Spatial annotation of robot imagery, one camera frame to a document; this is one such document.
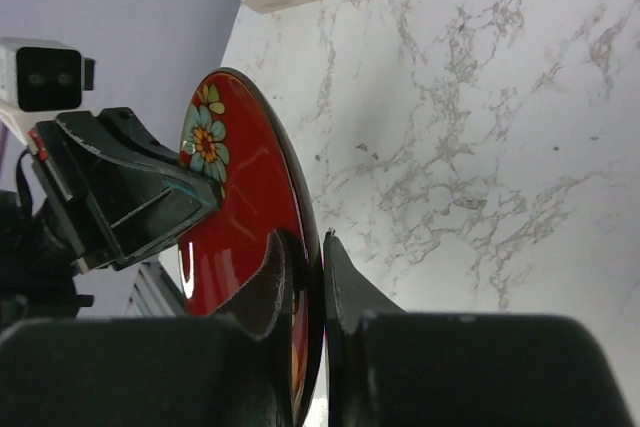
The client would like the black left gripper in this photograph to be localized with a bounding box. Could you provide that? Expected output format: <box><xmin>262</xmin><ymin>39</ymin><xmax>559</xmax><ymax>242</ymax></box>
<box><xmin>1</xmin><ymin>111</ymin><xmax>221</xmax><ymax>317</ymax></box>

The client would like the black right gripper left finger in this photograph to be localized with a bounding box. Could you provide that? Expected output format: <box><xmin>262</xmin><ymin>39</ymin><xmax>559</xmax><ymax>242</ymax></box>
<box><xmin>1</xmin><ymin>232</ymin><xmax>293</xmax><ymax>426</ymax></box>

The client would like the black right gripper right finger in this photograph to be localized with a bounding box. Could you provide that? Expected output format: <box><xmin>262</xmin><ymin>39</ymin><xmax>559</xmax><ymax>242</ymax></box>
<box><xmin>323</xmin><ymin>232</ymin><xmax>632</xmax><ymax>426</ymax></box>

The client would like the red floral plate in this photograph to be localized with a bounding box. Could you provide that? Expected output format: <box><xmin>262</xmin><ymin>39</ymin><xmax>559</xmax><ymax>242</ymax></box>
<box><xmin>178</xmin><ymin>68</ymin><xmax>324</xmax><ymax>426</ymax></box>

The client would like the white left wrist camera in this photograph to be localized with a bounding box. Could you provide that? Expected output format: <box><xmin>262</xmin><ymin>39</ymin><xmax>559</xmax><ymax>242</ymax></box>
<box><xmin>1</xmin><ymin>37</ymin><xmax>95</xmax><ymax>145</ymax></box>

